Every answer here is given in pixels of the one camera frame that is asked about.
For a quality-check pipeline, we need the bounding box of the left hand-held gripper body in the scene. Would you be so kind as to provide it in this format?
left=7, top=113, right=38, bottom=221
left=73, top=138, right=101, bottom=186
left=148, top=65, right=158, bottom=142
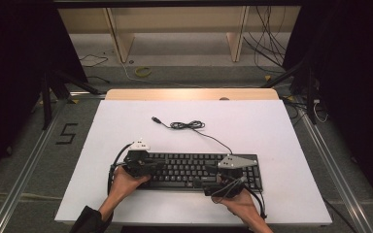
left=121, top=139, right=153, bottom=179

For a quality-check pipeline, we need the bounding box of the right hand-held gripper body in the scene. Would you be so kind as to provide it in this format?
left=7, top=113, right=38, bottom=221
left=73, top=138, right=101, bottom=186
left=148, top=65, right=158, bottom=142
left=203, top=154, right=259, bottom=199

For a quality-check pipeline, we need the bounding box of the black computer keyboard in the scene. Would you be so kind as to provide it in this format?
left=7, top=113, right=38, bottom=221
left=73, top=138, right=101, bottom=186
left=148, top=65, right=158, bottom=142
left=127, top=151, right=264, bottom=193

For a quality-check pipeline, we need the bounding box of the person's left hand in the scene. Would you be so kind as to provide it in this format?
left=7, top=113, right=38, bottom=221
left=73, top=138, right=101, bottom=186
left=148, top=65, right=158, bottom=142
left=111, top=165, right=153, bottom=204

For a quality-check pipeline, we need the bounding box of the person's right hand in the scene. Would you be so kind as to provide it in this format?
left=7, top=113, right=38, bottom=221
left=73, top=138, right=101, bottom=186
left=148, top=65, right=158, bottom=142
left=211, top=188, right=257, bottom=221

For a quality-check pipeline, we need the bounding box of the yellow tape roll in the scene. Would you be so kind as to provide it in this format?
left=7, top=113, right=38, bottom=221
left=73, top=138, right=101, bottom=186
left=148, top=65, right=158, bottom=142
left=134, top=65, right=153, bottom=79

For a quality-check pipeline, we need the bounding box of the black metal stand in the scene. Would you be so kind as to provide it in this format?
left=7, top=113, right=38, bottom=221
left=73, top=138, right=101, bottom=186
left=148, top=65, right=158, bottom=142
left=260, top=57, right=319, bottom=126
left=40, top=68, right=102, bottom=131

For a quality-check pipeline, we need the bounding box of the black curtain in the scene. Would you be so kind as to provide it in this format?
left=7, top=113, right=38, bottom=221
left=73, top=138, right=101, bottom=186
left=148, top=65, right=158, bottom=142
left=0, top=0, right=89, bottom=190
left=282, top=0, right=373, bottom=216

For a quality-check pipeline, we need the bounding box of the black metal crossbar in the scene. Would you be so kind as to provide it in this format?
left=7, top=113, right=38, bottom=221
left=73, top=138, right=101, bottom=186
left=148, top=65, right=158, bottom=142
left=51, top=0, right=307, bottom=9

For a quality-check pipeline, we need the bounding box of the left hand-held gripper black cable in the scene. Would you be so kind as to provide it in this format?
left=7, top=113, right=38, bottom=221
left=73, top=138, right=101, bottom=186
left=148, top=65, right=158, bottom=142
left=106, top=143, right=134, bottom=196

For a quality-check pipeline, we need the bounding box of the black keyboard cable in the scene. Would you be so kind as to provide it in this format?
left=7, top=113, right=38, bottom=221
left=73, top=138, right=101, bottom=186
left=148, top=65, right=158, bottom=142
left=151, top=116, right=234, bottom=155

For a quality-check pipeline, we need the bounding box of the tangle of floor cables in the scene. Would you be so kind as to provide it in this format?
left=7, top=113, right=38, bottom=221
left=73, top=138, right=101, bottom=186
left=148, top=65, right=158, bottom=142
left=282, top=94, right=329, bottom=125

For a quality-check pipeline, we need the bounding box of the white floor cable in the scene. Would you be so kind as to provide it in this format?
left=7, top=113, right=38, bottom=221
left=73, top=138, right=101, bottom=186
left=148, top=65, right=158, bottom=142
left=119, top=60, right=268, bottom=89

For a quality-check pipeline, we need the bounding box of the thin black floor cable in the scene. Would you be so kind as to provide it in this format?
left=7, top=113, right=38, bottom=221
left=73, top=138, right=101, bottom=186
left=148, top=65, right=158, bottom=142
left=86, top=75, right=112, bottom=84
left=78, top=52, right=110, bottom=69

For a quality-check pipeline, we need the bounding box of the aluminium floor rail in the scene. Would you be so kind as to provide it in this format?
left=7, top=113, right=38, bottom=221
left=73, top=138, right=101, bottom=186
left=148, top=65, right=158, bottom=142
left=294, top=96, right=373, bottom=233
left=0, top=98, right=67, bottom=233

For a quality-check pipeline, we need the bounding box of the bundle of black cables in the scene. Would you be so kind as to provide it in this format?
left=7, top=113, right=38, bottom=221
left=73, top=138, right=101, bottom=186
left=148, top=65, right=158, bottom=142
left=242, top=5, right=288, bottom=75

